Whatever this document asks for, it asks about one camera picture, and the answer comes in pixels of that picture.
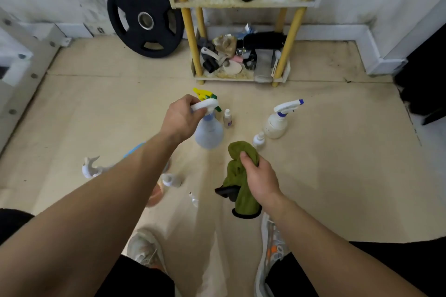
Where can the blue white packet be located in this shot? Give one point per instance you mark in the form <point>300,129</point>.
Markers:
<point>246,31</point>

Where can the person's grey shoe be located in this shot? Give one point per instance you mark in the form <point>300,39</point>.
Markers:
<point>270,258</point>
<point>144,249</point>

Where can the white spray bottle teal label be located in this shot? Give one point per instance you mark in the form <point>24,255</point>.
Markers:
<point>91,169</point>

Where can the green microfibre cloth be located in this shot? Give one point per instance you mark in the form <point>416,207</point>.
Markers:
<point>235,171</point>

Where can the white round disc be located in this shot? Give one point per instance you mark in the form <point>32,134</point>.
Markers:
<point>232,68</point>

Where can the clear bottle yellow green sprayer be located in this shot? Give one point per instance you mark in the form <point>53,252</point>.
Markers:
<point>205,93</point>

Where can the blue spray bottle pink trigger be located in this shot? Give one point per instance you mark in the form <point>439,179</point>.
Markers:
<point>134,150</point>

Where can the black weight plate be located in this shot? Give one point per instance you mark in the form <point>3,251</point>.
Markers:
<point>122,18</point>

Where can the pale blue bottle white sprayer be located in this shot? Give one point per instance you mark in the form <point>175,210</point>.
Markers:
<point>209,133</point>

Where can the person's left hand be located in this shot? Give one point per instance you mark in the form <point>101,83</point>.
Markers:
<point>181,119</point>

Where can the white metal rack frame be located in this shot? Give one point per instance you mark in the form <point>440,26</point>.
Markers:
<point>24,60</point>

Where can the person's right hand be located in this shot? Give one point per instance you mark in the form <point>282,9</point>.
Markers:
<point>263,183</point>

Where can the orange spray bottle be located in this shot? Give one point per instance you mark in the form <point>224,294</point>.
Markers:
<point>155,196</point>

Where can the black clip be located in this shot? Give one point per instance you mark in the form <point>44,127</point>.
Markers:
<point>209,65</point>

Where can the tan fuzzy glove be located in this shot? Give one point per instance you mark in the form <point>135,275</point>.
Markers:
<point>225,45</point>

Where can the black shorts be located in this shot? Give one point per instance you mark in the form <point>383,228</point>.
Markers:
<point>139,279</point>

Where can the person's left forearm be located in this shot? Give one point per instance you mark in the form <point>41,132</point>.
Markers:
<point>87,220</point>

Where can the round white bottle blue-tipped sprayer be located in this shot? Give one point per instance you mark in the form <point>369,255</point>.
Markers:
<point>275,128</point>

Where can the white plastic strip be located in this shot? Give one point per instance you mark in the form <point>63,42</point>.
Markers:
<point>276,61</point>

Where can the person's right forearm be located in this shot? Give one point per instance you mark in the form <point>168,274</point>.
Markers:
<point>331,258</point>

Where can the white plastic scoop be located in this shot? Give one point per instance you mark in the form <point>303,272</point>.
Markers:
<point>210,53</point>

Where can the person's right grey shoe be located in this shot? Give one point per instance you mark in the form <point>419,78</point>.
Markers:
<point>270,258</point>

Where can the person's left grey shoe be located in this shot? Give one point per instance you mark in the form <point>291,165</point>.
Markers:
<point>144,249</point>

